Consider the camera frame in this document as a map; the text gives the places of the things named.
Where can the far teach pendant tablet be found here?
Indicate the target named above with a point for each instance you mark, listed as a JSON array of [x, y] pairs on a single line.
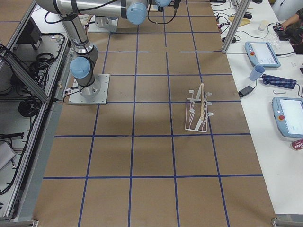
[[261, 53]]

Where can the blue tumbler on desk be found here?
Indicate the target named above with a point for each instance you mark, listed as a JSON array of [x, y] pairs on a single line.
[[256, 72]]

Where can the teach pendant tablet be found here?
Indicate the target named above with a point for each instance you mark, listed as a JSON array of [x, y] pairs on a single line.
[[261, 53], [288, 113]]

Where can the wooden stand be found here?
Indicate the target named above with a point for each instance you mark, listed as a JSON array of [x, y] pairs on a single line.
[[239, 19]]

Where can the black power adapter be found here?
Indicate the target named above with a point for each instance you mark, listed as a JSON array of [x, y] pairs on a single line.
[[245, 91]]

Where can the blue plaid umbrella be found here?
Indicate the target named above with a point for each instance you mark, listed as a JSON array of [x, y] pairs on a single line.
[[278, 81]]

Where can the aluminium frame post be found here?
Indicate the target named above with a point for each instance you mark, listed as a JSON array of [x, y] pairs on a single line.
[[241, 8]]

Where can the near teach pendant tablet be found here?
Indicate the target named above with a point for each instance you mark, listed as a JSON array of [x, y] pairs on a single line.
[[288, 113]]

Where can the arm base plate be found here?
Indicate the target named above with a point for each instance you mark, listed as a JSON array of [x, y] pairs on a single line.
[[93, 94], [103, 25]]

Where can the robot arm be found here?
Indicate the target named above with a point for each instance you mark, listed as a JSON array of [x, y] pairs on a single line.
[[135, 11]]

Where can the white wire cup rack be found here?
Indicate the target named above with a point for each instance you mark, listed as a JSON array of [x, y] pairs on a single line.
[[197, 114]]

